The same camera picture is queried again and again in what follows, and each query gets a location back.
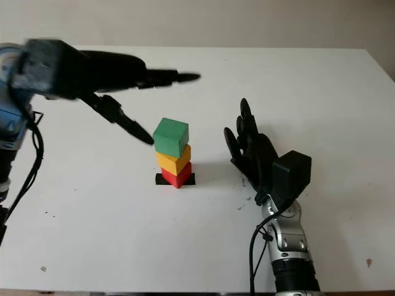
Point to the red wooden block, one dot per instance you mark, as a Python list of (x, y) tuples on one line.
[(177, 180)]

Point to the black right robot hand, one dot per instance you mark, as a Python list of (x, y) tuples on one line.
[(259, 160)]

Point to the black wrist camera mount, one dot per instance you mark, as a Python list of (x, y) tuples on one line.
[(293, 172), (46, 68)]

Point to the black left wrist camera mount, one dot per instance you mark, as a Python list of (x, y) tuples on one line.
[(46, 68)]

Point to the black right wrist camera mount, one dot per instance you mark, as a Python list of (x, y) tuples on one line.
[(293, 172)]

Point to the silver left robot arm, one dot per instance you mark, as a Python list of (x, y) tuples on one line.
[(9, 123)]

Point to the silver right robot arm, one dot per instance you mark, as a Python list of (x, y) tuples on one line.
[(290, 243)]

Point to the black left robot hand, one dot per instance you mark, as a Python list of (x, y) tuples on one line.
[(117, 74)]

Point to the green wooden block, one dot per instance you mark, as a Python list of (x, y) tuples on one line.
[(169, 135)]

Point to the black tape strip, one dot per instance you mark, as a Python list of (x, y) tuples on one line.
[(159, 180)]

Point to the yellow wooden block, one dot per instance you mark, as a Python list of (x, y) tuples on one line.
[(172, 163)]

